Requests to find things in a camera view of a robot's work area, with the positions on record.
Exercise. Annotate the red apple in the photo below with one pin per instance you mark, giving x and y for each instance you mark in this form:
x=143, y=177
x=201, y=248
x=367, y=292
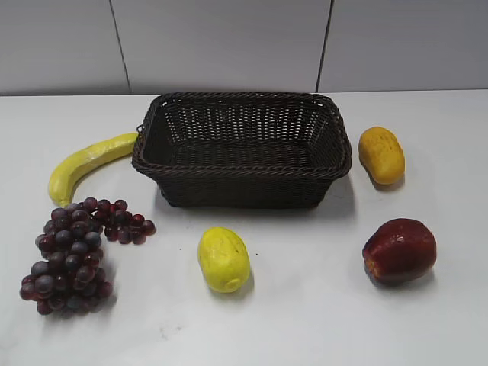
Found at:
x=399, y=251

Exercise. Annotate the orange yellow mango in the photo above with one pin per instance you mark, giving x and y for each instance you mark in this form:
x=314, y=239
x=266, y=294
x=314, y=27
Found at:
x=382, y=155

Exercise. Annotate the yellow lemon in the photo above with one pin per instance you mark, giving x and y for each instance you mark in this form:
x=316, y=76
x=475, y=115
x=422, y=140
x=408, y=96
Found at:
x=224, y=260

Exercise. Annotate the black woven basket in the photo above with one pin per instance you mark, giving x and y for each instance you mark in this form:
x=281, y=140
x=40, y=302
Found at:
x=251, y=149

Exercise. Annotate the yellow banana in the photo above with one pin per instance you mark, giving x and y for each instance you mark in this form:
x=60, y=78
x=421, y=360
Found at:
x=76, y=166

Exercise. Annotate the purple grape bunch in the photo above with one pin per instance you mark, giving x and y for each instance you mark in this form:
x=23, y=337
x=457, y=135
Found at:
x=69, y=276

